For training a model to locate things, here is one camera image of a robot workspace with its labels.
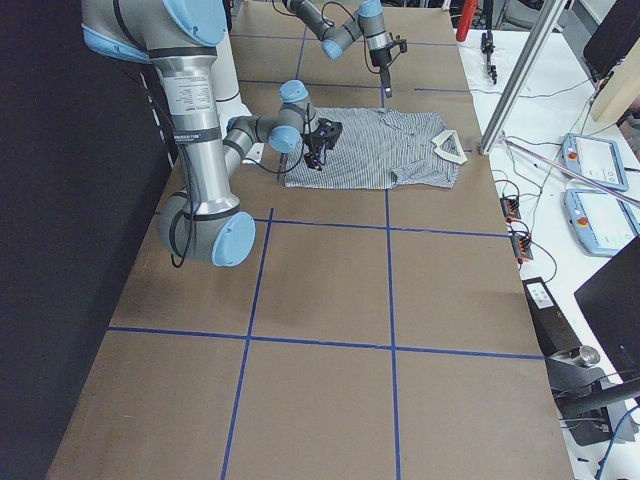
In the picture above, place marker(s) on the black monitor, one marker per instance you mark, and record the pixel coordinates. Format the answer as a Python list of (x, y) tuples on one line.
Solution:
[(609, 302)]

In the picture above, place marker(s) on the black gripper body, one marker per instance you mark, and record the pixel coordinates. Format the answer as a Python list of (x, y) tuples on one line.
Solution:
[(316, 145), (378, 57)]

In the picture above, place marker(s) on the lower teach pendant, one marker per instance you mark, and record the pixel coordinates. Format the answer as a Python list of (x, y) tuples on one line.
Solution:
[(603, 224)]

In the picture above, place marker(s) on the black power box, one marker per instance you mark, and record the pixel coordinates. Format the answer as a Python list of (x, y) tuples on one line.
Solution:
[(556, 337)]

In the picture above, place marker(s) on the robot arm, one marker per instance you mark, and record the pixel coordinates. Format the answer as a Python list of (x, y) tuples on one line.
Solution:
[(366, 24), (187, 43)]

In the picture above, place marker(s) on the striped polo shirt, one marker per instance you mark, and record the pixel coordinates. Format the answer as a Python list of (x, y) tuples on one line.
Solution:
[(381, 148)]

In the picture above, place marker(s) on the red cylinder object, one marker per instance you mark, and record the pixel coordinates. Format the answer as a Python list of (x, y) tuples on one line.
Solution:
[(465, 21)]

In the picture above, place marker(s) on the black tripod stick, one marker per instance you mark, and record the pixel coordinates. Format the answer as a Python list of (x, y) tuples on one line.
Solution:
[(487, 41)]

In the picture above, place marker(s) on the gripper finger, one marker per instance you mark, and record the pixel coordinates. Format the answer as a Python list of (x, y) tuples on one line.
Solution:
[(385, 79)]

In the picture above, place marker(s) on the grabber stick tool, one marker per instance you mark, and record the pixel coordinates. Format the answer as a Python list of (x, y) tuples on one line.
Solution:
[(577, 176)]

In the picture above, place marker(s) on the teach pendant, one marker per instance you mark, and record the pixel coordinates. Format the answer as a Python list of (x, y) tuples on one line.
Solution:
[(603, 224), (595, 158)]

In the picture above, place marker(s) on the aluminium frame post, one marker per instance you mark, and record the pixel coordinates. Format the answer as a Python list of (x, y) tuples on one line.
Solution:
[(536, 40)]

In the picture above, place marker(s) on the upper teach pendant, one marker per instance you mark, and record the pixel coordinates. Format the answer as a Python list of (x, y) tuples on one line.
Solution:
[(595, 158)]

